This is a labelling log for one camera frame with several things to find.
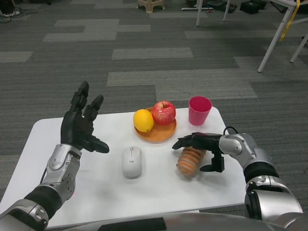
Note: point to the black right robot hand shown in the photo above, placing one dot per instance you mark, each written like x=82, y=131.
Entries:
x=204, y=142

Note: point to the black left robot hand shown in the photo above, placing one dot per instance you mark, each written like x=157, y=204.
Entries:
x=75, y=127

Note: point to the ridged brown bread loaf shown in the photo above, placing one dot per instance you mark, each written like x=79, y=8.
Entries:
x=188, y=162

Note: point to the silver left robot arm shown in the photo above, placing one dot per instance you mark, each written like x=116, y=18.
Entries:
x=59, y=170

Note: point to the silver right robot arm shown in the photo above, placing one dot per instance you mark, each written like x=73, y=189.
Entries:
x=260, y=168

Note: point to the pink plastic cup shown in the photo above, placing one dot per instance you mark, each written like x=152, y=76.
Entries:
x=199, y=115

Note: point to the orange round plate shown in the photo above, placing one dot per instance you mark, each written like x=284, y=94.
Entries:
x=161, y=134

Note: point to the red apple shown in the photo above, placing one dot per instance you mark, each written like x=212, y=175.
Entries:
x=164, y=113

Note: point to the yellow lemon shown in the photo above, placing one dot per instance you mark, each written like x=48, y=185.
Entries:
x=143, y=120

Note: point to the white computer mouse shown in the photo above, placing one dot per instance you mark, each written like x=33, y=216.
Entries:
x=132, y=163

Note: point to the silver robot chest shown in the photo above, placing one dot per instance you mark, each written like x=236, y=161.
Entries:
x=216, y=222

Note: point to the large white metal table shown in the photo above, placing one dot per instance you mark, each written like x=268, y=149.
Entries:
x=274, y=38

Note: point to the white power strip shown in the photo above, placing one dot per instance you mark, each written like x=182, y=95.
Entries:
x=7, y=14

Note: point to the white desk with foot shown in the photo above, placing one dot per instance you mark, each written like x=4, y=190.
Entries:
x=197, y=8

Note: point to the black flat equipment case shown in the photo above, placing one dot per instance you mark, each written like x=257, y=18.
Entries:
x=221, y=6

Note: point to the black square equipment case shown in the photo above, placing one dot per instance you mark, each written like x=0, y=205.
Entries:
x=249, y=7

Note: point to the beige plastic stool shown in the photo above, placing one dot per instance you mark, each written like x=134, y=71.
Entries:
x=151, y=4

